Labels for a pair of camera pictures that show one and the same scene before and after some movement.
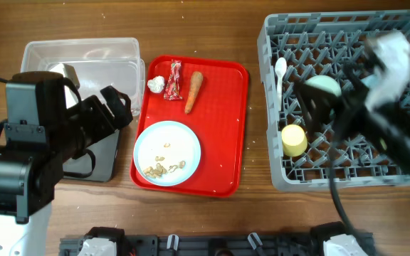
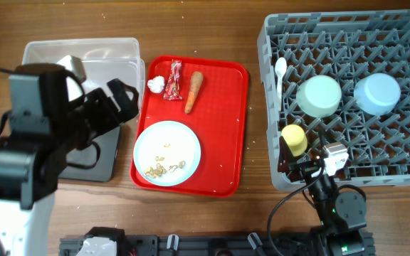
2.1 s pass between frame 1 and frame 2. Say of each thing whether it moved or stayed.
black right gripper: moved
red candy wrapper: stayed
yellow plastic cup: stayed
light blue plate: stayed
